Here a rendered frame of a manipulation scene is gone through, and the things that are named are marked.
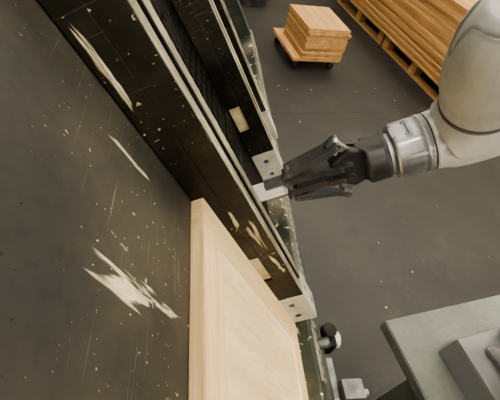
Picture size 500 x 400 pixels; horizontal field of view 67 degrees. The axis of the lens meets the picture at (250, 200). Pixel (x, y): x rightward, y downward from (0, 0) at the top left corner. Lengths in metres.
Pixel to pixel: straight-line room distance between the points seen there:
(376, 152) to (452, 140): 0.10
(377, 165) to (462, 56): 0.20
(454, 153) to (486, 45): 0.19
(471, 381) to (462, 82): 0.86
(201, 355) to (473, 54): 0.41
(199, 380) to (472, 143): 0.45
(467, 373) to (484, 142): 0.74
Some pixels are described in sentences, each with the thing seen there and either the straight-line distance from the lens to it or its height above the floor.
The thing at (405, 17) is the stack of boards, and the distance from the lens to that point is 4.62.
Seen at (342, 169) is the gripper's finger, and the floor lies 1.33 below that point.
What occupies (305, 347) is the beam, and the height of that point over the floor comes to 0.90.
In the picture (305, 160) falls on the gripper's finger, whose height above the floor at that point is 1.33.
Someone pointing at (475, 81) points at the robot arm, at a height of 1.53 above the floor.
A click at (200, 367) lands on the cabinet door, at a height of 1.30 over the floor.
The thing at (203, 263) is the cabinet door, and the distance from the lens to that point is 0.46.
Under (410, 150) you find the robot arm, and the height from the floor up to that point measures 1.39.
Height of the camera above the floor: 1.70
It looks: 47 degrees down
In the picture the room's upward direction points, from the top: 16 degrees clockwise
